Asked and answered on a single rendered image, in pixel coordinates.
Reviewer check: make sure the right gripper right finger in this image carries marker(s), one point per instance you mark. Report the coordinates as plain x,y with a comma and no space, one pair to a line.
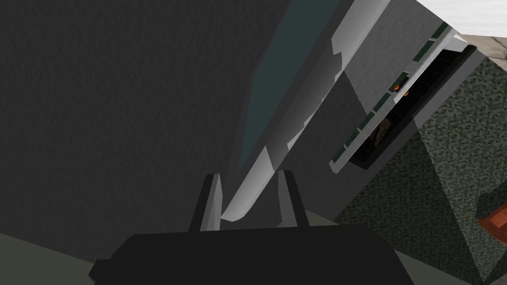
291,202

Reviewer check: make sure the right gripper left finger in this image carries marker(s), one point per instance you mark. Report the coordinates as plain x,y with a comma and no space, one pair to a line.
210,206

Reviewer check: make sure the dark grey appliance door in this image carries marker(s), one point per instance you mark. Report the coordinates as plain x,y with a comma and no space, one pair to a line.
119,118

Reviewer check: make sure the white framed dark shelf unit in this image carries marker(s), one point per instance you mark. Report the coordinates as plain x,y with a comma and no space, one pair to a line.
416,99

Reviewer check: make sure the grey appliance front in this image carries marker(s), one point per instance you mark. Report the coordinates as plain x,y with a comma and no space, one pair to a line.
380,51

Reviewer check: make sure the brown wooden furniture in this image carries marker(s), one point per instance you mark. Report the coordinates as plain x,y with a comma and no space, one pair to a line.
497,221

